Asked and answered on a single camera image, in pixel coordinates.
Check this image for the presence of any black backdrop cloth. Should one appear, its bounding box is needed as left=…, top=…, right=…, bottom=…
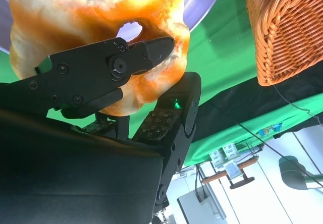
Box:
left=193, top=64, right=323, bottom=144

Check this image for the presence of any green tablecloth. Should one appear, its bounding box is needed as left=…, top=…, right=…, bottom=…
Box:
left=0, top=6, right=323, bottom=168

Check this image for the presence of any orange wicker basket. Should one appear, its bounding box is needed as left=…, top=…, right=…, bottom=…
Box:
left=244, top=0, right=323, bottom=87

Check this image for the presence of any blue patterned card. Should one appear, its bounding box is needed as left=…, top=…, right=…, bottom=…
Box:
left=225, top=162, right=240, bottom=178

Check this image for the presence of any lavender round plate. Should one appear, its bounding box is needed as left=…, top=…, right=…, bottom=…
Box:
left=0, top=0, right=227, bottom=55

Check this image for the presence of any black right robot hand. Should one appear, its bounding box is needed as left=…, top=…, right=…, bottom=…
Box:
left=0, top=36, right=202, bottom=224

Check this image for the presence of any orange wooden bar stand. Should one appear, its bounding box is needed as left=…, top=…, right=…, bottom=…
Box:
left=201, top=155, right=259, bottom=190

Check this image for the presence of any orange striped ring bread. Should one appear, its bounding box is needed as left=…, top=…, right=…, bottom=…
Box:
left=7, top=0, right=190, bottom=116

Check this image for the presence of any colourful label sticker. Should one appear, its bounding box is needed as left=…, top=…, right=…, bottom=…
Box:
left=257, top=123, right=284, bottom=137

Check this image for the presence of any green white carton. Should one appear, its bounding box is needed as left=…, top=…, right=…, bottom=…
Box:
left=209, top=149, right=225, bottom=164
left=222, top=143, right=239, bottom=159

